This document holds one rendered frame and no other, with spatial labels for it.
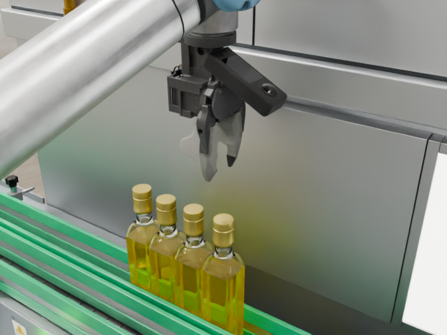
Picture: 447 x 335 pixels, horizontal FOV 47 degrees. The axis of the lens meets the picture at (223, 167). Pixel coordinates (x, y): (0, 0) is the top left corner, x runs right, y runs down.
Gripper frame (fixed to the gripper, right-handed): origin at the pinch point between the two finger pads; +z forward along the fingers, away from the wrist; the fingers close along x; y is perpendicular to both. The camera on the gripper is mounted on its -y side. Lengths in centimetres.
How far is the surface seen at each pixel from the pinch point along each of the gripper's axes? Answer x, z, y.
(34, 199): -14, 37, 72
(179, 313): 4.4, 29.2, 6.5
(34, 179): -114, 125, 228
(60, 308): 14.1, 31.3, 27.0
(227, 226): 1.0, 9.6, -1.3
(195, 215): 1.5, 9.5, 4.6
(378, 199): -12.2, 4.8, -20.3
